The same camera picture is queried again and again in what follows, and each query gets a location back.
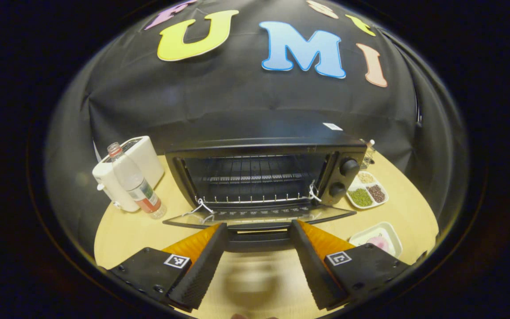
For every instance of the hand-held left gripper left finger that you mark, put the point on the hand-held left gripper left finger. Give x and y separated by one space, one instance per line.
202 270

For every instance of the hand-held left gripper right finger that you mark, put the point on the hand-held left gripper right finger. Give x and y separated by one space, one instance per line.
310 266

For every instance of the white rectangular plate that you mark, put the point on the white rectangular plate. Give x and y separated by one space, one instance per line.
370 232

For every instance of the pink ham slice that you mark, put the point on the pink ham slice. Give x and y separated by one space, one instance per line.
379 243

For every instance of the black electric oven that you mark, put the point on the black electric oven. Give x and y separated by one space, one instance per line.
345 177

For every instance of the white divided bean dish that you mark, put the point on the white divided bean dish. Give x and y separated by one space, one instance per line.
361 197

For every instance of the clear plastic water bottle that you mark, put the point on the clear plastic water bottle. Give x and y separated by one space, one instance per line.
133 181

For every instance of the white toaster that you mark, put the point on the white toaster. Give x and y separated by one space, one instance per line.
146 155

